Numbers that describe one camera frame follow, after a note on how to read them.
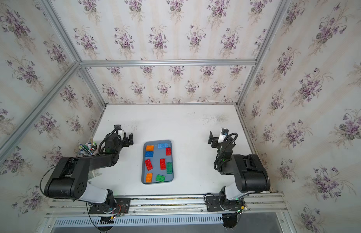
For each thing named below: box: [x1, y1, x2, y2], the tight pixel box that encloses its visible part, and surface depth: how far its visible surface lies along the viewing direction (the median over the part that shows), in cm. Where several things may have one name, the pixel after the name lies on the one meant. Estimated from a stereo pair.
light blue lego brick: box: [158, 142, 169, 149], surface depth 96 cm
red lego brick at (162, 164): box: [160, 158, 167, 171], surface depth 88 cm
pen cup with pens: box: [78, 136, 98, 155], surface depth 85 cm
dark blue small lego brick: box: [144, 150, 154, 158], surface depth 92 cm
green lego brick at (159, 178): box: [155, 174, 166, 183], surface depth 83 cm
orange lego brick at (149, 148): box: [146, 145, 154, 152], surface depth 95 cm
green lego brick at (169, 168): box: [166, 162, 173, 175], surface depth 86 cm
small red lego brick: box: [165, 147, 172, 156], surface depth 92 cm
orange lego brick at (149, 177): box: [145, 172, 153, 184], surface depth 82 cm
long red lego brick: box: [144, 158, 154, 171], surface depth 87 cm
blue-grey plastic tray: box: [141, 139, 175, 185], surface depth 88 cm
